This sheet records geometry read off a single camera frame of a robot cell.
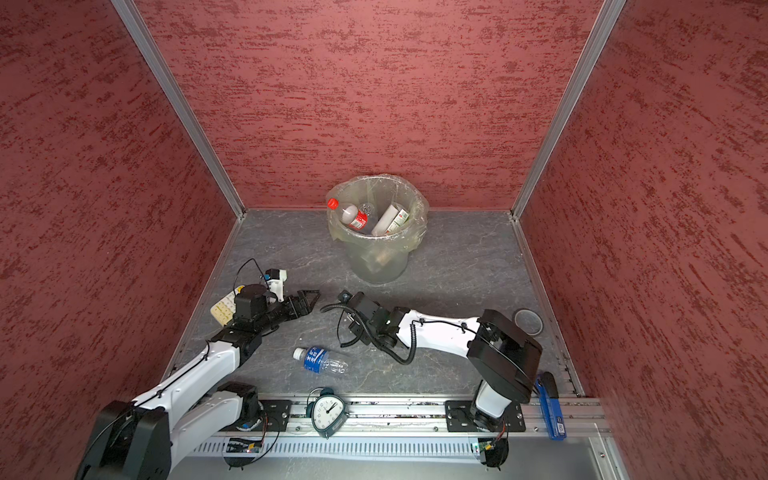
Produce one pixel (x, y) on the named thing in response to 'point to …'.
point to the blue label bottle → (318, 360)
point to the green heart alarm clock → (326, 410)
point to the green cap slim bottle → (401, 218)
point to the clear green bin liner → (378, 212)
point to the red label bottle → (354, 216)
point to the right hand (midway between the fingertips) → (363, 323)
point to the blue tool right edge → (550, 405)
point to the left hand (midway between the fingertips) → (311, 300)
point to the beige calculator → (224, 309)
